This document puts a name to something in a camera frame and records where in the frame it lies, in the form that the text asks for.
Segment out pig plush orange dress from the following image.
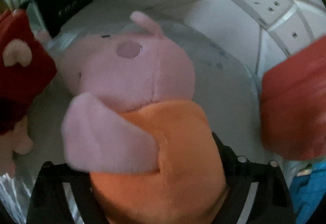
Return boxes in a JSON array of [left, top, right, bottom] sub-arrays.
[[58, 12, 228, 223]]

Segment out pig plush red dress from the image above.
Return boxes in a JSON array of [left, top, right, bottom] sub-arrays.
[[1, 9, 57, 178]]

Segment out blue storage box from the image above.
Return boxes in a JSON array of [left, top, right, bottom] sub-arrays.
[[289, 162, 325, 223]]

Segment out red toy suitcase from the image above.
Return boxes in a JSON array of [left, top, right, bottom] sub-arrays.
[[260, 36, 325, 161]]

